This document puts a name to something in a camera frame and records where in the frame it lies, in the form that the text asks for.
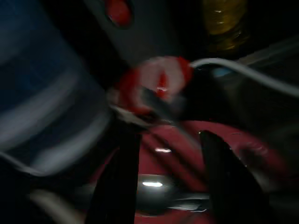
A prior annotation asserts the yellow dish soap bottle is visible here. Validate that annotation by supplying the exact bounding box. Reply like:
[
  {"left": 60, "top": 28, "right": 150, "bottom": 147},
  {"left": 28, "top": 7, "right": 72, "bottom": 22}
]
[{"left": 202, "top": 0, "right": 249, "bottom": 51}]

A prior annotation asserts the white flexible hose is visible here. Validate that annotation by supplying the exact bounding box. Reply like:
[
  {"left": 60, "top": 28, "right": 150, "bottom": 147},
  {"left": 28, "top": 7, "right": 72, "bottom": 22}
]
[{"left": 190, "top": 57, "right": 299, "bottom": 98}]

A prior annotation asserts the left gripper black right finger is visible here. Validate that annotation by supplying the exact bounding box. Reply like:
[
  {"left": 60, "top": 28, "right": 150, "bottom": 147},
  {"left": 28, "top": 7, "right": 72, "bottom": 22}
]
[{"left": 198, "top": 130, "right": 271, "bottom": 224}]

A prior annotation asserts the red round plate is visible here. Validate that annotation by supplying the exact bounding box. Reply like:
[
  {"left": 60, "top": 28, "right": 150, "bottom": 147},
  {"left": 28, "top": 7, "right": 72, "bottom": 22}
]
[{"left": 93, "top": 119, "right": 288, "bottom": 224}]

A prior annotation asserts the clear plastic container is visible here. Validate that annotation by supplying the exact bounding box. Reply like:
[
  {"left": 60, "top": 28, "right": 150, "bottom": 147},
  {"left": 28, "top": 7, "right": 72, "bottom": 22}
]
[{"left": 0, "top": 53, "right": 113, "bottom": 175}]

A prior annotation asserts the red and white bowl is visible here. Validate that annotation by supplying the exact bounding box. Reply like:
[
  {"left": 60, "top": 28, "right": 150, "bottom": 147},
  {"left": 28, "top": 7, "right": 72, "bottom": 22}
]
[{"left": 116, "top": 55, "right": 194, "bottom": 117}]

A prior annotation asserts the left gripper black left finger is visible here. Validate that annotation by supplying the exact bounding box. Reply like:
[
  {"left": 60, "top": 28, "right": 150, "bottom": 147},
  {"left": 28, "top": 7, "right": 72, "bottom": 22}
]
[{"left": 87, "top": 121, "right": 142, "bottom": 224}]

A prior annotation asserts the stainless steel sink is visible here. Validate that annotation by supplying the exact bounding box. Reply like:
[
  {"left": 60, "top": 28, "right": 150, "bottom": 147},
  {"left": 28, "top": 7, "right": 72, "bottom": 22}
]
[{"left": 191, "top": 35, "right": 299, "bottom": 140}]

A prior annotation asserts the grey thermos with red logo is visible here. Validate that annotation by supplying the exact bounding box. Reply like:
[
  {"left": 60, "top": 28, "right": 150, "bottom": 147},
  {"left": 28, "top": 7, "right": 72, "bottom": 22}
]
[{"left": 81, "top": 0, "right": 206, "bottom": 63}]

